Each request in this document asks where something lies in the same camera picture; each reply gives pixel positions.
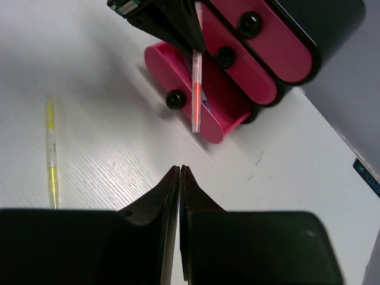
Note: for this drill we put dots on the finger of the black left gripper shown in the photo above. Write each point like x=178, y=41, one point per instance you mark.
x=180, y=26

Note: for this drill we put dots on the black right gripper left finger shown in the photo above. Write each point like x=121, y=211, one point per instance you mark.
x=131, y=246

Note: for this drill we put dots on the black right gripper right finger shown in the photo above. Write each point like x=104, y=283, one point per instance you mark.
x=250, y=247

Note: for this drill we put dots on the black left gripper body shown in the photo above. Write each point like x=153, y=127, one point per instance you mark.
x=140, y=14

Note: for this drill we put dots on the thin orange highlighter pen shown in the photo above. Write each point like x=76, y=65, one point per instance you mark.
x=196, y=77

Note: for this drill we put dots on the pink drawer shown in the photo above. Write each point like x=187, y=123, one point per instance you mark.
x=236, y=61
x=214, y=104
x=276, y=44

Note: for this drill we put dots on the pink top drawer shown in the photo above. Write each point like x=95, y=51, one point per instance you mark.
x=276, y=44

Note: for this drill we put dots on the pink bottom drawer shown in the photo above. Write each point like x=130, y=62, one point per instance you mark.
x=214, y=104

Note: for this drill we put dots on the thin yellow highlighter pen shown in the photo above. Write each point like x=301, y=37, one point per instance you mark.
x=51, y=155

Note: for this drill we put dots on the black drawer cabinet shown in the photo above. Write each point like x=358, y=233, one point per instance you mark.
x=321, y=25

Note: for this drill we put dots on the blue right corner label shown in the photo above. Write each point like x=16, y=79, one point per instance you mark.
x=367, y=176

